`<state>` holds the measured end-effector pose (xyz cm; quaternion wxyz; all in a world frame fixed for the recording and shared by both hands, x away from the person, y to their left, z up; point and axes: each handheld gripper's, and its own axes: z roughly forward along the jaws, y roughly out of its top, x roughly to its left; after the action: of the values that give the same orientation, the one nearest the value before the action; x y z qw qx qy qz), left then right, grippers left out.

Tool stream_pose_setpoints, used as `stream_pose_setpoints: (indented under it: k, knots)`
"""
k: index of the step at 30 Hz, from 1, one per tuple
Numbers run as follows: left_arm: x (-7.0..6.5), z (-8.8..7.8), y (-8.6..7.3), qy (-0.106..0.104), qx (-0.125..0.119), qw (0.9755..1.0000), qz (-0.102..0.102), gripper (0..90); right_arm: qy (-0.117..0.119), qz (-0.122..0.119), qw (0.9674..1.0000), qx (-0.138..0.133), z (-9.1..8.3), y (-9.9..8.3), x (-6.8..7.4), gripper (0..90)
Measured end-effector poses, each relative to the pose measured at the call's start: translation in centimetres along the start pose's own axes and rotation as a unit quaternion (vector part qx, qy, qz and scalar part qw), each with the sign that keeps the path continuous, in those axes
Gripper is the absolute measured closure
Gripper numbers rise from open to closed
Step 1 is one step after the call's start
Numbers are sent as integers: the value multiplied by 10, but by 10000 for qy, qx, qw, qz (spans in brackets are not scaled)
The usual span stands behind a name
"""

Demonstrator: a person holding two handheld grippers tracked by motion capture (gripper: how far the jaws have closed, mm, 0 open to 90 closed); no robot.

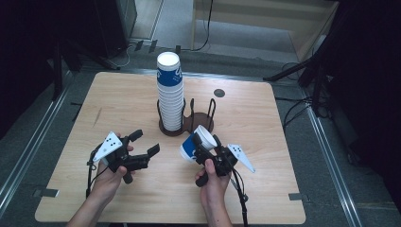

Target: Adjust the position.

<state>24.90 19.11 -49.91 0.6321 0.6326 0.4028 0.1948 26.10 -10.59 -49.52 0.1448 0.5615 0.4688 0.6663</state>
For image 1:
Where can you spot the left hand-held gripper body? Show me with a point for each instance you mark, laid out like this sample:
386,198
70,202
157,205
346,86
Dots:
110,146

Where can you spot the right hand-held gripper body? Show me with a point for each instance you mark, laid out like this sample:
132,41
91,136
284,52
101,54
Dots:
225,159

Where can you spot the blue printed paper cup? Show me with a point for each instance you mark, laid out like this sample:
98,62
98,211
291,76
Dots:
188,148

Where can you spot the dark cup holder rack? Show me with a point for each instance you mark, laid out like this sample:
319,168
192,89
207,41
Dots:
198,120

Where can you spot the stack of white paper cups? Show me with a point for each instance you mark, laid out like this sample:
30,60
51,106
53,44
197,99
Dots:
170,104

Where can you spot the person's right hand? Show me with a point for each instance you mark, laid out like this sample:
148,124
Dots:
214,189

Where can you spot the person's left hand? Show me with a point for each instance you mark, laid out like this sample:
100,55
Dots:
107,186

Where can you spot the dark round table cap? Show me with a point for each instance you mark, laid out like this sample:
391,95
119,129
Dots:
219,93

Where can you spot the grey tape piece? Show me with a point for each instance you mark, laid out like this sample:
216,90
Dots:
295,196
46,192

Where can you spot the black metal stand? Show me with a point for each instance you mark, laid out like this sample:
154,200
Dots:
293,71

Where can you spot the dark cabinet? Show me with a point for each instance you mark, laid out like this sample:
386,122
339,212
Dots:
101,25

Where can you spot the metal floor rail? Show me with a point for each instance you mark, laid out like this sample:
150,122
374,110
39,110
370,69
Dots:
28,154
331,170

